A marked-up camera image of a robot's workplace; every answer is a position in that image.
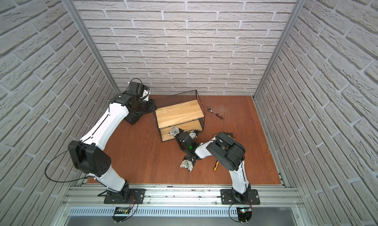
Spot white black tea bag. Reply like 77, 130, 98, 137
180, 159, 196, 172
168, 127, 181, 137

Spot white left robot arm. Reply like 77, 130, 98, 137
69, 94, 156, 194

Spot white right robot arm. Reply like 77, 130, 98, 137
171, 129, 250, 196

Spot red black ratchet wrench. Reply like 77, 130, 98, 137
207, 107, 224, 119

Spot yellow black pliers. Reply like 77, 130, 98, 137
213, 161, 219, 171

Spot right controller board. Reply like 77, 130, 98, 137
236, 207, 253, 224

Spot controller board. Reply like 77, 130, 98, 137
112, 207, 133, 223
236, 207, 253, 224

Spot left controller board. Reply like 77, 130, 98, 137
112, 207, 133, 223

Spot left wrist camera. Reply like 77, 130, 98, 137
125, 81, 150, 100

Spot black wire mesh wooden shelf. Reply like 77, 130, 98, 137
154, 90, 205, 142

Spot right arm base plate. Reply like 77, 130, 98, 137
220, 189, 260, 205

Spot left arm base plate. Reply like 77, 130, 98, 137
98, 188, 146, 204

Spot aluminium front rail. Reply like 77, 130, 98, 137
62, 184, 304, 207

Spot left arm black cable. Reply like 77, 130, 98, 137
44, 149, 92, 184

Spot aluminium corner post left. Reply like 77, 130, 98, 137
61, 0, 121, 93

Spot aluminium corner post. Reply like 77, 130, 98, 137
253, 0, 307, 101
61, 0, 121, 93

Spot aluminium corner post right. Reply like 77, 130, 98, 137
253, 0, 307, 101

